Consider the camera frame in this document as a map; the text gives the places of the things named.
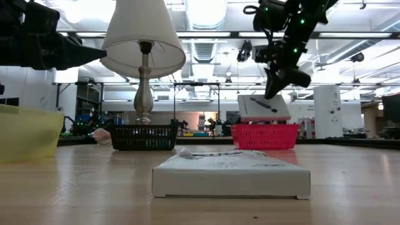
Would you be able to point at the black hanging camera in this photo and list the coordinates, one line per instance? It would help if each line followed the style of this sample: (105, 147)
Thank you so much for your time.
(244, 51)

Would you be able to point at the black plastic slotted basket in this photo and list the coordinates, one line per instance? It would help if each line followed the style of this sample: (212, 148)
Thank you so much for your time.
(142, 137)

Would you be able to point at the white tall cabinet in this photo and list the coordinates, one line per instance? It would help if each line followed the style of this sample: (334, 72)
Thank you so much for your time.
(327, 112)

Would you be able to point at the red plastic slotted basket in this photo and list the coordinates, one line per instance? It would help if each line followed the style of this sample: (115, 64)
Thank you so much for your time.
(265, 137)

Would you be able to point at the black background metal stand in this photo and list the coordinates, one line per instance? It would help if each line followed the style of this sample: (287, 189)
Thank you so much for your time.
(197, 83)

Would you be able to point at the white shade silver table lamp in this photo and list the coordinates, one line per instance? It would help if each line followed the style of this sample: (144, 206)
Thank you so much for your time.
(142, 31)

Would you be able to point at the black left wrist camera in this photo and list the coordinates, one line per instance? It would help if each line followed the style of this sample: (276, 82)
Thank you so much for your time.
(42, 17)

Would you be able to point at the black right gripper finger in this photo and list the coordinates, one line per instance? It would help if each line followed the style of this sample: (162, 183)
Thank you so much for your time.
(301, 78)
(276, 81)

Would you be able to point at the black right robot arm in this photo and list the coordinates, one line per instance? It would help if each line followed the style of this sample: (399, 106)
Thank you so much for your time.
(312, 6)

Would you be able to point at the dark monitor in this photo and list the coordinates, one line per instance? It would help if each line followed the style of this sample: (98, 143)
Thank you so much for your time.
(391, 107)

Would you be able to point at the white card reader box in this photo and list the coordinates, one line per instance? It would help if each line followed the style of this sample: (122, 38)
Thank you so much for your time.
(262, 109)
(231, 181)

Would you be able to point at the black aluminium table frame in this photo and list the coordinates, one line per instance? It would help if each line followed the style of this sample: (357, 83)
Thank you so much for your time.
(343, 141)

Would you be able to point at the pink crumpled plastic wrap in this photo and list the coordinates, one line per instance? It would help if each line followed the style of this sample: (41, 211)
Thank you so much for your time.
(102, 137)

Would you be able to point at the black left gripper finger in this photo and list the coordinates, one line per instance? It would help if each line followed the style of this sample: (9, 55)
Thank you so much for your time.
(78, 53)

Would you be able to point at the yellow translucent plastic bin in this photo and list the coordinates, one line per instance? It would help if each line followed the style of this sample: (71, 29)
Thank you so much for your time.
(28, 134)

